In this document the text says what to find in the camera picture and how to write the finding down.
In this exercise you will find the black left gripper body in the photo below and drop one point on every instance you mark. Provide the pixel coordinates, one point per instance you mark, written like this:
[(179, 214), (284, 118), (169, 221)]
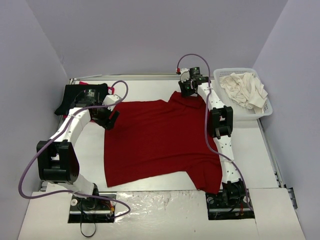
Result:
[(105, 118)]

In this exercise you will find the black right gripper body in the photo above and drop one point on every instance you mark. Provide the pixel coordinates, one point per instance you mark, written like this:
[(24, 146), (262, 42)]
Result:
[(186, 88)]

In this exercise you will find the red t-shirt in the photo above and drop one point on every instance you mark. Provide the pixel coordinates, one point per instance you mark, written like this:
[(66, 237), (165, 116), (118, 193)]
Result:
[(82, 83), (152, 138)]

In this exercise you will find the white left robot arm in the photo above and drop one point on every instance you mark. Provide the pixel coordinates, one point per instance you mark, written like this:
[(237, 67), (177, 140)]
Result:
[(57, 161)]

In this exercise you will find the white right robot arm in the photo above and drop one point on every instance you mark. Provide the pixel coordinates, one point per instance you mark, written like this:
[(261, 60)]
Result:
[(218, 129)]

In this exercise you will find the white t-shirts pile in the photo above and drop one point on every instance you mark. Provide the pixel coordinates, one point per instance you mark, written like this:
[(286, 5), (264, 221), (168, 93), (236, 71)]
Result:
[(246, 89)]

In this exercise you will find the folded red t-shirt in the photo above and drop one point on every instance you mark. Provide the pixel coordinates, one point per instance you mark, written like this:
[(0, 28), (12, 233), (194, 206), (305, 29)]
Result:
[(82, 83)]

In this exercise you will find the folded black t-shirt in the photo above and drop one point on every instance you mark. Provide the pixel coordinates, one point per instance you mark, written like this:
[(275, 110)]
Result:
[(75, 97)]

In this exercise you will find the white plastic laundry basket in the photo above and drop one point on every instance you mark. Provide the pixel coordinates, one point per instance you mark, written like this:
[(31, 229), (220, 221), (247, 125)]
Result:
[(240, 113)]

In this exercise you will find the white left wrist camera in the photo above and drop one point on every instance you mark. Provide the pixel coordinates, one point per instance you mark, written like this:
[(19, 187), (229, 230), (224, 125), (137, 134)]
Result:
[(111, 100)]

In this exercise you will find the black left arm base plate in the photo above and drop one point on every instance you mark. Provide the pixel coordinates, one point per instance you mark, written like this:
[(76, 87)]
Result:
[(90, 210)]

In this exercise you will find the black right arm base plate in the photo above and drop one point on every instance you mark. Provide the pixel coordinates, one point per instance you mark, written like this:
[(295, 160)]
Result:
[(219, 208)]

